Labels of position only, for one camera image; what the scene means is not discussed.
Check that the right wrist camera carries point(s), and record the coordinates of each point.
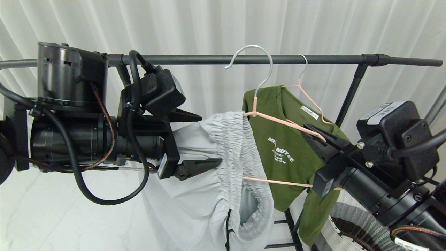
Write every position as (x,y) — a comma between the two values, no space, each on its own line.
(400,136)

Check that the pale grey shorts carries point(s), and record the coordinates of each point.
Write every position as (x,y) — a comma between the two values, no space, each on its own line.
(188,209)

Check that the green long-sleeved shirt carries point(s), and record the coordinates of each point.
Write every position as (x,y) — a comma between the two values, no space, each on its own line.
(289,188)

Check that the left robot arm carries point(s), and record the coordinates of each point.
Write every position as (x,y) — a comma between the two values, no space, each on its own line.
(59,76)

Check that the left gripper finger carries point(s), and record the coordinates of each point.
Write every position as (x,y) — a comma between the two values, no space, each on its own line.
(184,115)
(195,169)

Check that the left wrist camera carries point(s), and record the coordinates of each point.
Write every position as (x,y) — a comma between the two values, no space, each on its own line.
(160,90)

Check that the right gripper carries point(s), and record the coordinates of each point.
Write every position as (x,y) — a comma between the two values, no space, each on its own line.
(362,195)

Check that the black clothes rack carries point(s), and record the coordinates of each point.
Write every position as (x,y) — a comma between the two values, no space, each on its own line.
(209,60)

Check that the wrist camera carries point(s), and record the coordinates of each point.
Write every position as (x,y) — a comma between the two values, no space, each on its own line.
(400,136)
(160,90)

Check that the white laundry basket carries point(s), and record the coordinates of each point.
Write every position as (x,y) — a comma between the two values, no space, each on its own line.
(352,216)

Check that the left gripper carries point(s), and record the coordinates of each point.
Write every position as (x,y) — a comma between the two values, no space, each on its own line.
(69,143)

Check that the pink clothes hanger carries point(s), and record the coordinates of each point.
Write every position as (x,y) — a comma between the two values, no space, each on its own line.
(254,104)
(306,96)

